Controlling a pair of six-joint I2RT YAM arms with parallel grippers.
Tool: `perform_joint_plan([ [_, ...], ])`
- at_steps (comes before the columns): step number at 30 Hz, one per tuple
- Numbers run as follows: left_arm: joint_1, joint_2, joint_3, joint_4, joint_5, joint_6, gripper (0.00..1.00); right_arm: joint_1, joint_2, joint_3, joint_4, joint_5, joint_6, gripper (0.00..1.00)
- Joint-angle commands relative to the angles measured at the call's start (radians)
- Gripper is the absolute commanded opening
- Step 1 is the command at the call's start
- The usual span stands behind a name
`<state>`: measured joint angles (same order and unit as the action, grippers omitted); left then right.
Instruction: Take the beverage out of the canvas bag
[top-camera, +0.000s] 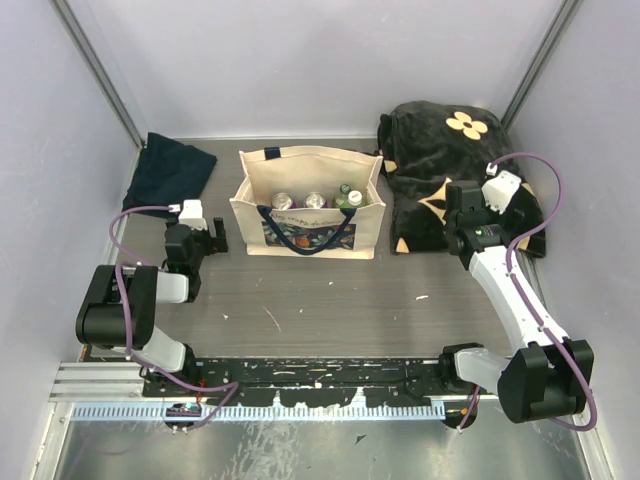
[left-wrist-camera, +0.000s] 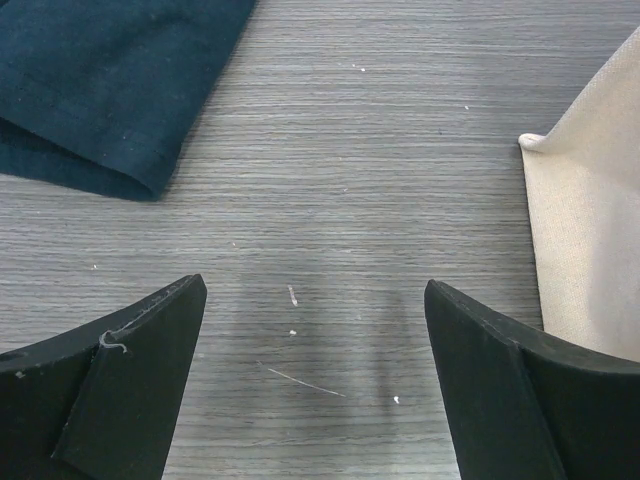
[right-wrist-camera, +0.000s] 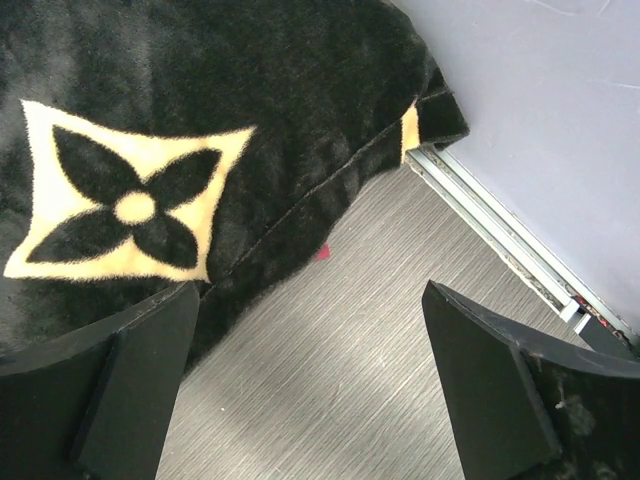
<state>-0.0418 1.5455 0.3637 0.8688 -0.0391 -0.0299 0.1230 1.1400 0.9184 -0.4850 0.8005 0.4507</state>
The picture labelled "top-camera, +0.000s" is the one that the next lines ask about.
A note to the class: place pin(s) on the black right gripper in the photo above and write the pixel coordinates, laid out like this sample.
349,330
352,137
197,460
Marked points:
483,205

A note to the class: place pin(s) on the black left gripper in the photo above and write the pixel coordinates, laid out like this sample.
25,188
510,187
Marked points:
214,246

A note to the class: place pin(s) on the purple soda can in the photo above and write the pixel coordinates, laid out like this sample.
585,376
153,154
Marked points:
283,201
315,200

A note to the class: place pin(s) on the orange juice bottle green label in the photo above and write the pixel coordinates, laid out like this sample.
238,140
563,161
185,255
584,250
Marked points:
356,199

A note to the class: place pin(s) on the beige canvas tote bag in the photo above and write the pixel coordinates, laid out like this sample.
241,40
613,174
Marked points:
333,233

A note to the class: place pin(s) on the clear bottle green cap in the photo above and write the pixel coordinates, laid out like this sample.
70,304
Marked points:
340,200

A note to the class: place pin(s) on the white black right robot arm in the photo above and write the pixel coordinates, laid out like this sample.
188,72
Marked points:
548,374

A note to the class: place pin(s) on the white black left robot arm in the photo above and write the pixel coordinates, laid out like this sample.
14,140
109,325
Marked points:
119,308

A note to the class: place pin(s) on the dark navy folded cloth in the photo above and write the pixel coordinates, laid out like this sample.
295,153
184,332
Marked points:
168,172

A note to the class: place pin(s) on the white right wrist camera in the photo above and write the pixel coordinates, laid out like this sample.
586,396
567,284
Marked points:
499,188

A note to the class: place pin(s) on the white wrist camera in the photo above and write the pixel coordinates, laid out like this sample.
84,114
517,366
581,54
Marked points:
499,188
190,213

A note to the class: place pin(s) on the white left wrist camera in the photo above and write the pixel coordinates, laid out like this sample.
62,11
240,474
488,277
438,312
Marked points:
190,213

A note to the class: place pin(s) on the black mounting base plate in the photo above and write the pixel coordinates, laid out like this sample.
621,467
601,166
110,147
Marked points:
325,382

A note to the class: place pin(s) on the aluminium slotted rail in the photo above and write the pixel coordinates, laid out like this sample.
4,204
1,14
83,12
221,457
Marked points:
188,411

